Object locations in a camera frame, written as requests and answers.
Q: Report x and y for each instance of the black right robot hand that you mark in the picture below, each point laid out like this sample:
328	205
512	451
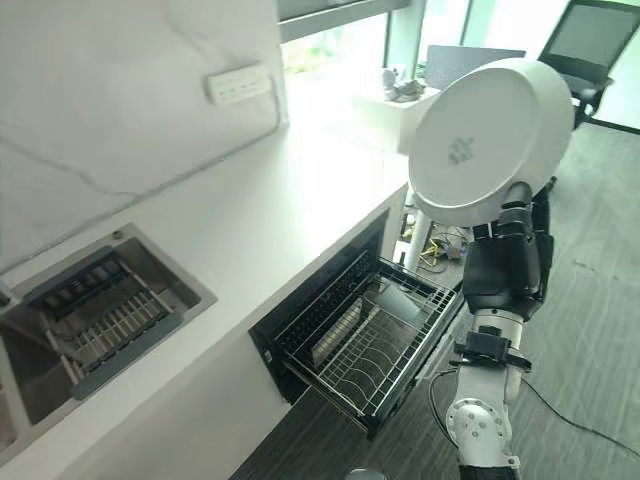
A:
505	270

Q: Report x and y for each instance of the large white bowl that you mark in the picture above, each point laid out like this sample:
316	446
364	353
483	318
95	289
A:
480	140

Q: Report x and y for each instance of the pull-out dishwasher drawer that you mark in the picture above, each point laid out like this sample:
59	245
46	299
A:
365	320

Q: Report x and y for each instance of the white cup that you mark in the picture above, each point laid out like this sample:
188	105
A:
397	302

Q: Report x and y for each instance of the white desk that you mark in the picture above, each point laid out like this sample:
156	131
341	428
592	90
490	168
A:
395	110

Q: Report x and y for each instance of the grey desk monitor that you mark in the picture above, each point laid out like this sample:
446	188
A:
470	62

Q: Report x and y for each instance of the grey figurine clutter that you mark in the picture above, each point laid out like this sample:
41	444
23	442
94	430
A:
402	85

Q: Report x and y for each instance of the black mesh office chair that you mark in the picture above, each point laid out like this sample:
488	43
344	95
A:
582	55

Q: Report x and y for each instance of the grey sink drain rack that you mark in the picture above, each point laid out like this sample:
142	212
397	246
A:
100	310

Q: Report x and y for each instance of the stainless steel sink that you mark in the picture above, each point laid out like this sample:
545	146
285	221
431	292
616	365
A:
95	320

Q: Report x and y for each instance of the window frame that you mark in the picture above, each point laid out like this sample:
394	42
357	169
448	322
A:
350	20

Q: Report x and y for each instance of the white wall power strip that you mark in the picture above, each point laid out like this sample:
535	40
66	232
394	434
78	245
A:
239	82

